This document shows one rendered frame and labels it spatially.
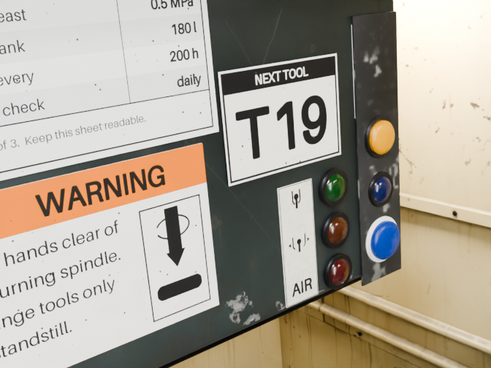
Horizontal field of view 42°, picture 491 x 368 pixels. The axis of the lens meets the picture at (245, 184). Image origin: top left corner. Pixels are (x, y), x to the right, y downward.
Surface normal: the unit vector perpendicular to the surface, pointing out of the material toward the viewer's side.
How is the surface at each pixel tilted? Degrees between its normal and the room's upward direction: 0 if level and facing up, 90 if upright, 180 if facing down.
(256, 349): 90
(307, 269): 90
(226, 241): 90
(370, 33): 90
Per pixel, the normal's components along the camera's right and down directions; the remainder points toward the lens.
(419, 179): -0.79, 0.23
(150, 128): 0.61, 0.17
